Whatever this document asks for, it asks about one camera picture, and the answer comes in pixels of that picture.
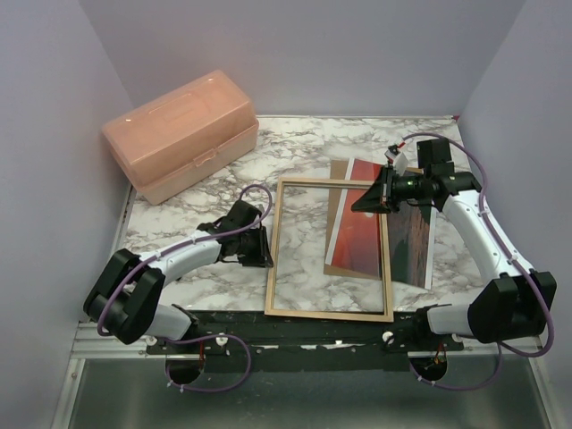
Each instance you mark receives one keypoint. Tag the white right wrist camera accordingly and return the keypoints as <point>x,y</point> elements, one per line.
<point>396,157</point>

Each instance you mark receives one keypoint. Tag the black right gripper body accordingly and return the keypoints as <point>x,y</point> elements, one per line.
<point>407,188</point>

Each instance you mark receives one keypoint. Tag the aluminium extrusion rail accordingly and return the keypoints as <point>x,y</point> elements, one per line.
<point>88,344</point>

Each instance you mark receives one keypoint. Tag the red sunset photo print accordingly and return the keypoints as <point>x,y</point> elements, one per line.
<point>402,241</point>

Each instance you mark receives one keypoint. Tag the brown cardboard backing board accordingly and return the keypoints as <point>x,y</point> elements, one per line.
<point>335,223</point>

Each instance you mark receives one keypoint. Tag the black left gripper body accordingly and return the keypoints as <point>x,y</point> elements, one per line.
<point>248,252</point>

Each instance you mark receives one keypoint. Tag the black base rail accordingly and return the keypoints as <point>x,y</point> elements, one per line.
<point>220,342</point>

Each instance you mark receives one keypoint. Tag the clear acrylic glass sheet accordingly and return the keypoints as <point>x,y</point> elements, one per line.
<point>329,257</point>

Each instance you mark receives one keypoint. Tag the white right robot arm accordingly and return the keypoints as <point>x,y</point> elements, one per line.
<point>516,299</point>

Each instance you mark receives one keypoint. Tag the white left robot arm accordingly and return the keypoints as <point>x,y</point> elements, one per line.
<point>125,301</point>

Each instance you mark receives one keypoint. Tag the wooden picture frame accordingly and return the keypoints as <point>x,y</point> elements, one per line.
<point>387,315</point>

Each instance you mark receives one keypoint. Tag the pink plastic storage box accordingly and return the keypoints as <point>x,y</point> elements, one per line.
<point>184,136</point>

